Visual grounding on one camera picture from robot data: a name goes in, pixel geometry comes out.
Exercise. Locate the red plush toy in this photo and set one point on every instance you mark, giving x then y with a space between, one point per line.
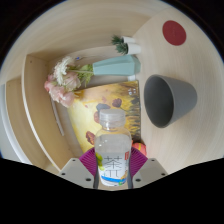
140 148

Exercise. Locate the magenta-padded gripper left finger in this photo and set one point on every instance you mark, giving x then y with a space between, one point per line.
76 171

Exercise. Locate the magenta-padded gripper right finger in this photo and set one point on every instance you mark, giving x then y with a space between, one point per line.
151 170

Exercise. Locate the clear plastic drink bottle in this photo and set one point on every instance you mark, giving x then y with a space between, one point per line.
112 150

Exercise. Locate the small potted green plant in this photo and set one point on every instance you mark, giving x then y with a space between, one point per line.
131 48

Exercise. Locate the pink and white flower bouquet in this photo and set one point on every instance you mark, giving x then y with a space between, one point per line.
63 86

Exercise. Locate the flat round red coaster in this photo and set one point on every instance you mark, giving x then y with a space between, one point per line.
174 32

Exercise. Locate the teal ceramic vase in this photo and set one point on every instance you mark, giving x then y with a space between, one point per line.
116 65

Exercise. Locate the yellow flower painting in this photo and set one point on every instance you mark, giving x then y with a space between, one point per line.
86 110

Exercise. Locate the grey mug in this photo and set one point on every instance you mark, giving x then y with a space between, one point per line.
176 100

